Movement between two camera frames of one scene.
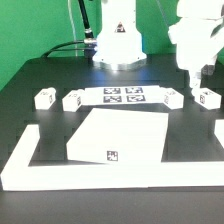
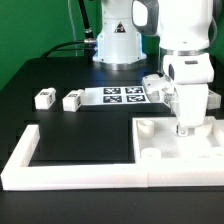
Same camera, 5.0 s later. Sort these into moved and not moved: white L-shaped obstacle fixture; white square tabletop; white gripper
Moved: white square tabletop; white gripper
Not moved: white L-shaped obstacle fixture
